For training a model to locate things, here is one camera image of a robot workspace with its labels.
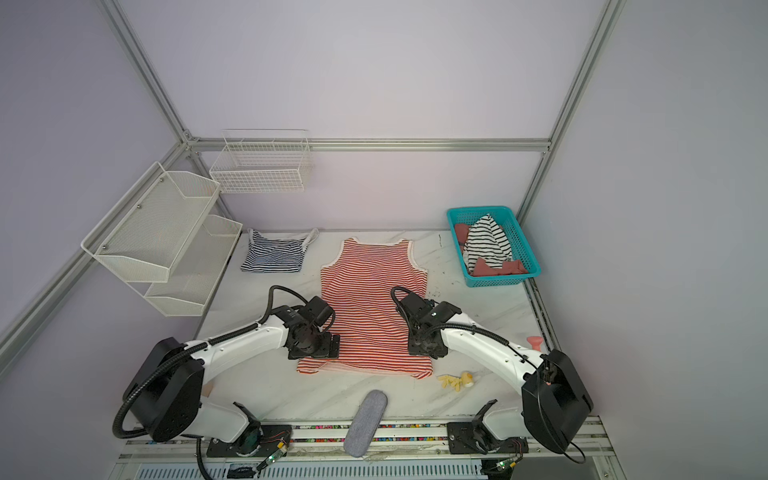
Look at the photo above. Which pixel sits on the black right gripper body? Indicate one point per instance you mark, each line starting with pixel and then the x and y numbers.
pixel 416 346

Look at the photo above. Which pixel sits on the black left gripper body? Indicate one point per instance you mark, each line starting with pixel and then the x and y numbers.
pixel 317 346

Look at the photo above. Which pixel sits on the red white striped tank top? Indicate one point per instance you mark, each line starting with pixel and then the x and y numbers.
pixel 373 335

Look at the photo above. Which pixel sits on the blue white striped tank top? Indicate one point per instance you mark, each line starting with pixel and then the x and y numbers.
pixel 267 256

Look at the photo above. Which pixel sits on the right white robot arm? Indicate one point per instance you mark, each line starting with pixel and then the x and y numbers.
pixel 555 401

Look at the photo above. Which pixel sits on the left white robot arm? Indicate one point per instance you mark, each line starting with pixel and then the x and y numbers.
pixel 165 400

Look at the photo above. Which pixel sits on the black white striped tank top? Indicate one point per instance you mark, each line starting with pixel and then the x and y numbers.
pixel 486 240

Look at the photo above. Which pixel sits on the yellow toy giraffe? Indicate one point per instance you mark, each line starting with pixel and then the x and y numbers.
pixel 457 382

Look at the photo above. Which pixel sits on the dark red garment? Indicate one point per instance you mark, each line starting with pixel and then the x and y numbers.
pixel 516 267

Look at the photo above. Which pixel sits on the grey fabric pouch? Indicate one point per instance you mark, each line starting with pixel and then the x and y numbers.
pixel 364 425

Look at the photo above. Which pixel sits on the pink watering can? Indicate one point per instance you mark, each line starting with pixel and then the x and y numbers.
pixel 536 342

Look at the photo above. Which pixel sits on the teal plastic basket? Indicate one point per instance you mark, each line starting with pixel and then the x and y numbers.
pixel 521 248

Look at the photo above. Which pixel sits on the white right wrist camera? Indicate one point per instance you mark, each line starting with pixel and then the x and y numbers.
pixel 421 314

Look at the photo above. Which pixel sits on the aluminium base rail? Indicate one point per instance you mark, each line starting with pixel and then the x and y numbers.
pixel 404 439

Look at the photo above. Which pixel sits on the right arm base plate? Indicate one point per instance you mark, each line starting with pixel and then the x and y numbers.
pixel 474 437

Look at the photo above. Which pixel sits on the white mesh wall shelf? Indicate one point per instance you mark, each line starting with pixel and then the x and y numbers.
pixel 166 242

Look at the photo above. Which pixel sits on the white wire wall basket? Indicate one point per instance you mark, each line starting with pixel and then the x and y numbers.
pixel 263 161

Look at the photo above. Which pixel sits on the horizontal aluminium frame bar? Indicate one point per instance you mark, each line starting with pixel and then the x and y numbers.
pixel 389 144

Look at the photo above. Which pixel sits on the aluminium frame corner post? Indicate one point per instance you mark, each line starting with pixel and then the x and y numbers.
pixel 185 143

